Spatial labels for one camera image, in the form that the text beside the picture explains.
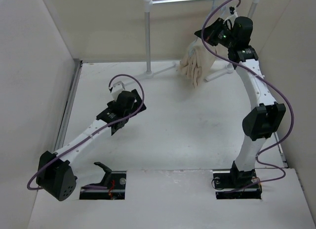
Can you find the left aluminium table rail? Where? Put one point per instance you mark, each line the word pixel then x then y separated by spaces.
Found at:
pixel 68 105

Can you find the white clothes rack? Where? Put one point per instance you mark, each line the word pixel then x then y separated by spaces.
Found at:
pixel 168 25

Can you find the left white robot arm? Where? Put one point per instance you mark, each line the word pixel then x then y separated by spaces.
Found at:
pixel 55 172

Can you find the light blue wire hanger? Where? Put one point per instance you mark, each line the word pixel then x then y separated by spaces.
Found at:
pixel 221 13

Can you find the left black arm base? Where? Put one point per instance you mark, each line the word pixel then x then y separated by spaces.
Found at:
pixel 111 187

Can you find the beige trousers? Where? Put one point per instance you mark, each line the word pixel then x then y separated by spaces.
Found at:
pixel 196 63

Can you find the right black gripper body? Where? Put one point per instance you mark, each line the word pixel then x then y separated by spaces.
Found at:
pixel 220 34

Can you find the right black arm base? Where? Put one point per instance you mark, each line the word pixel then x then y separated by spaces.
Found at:
pixel 231 184

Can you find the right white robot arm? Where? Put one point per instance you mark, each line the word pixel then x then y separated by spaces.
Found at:
pixel 266 113

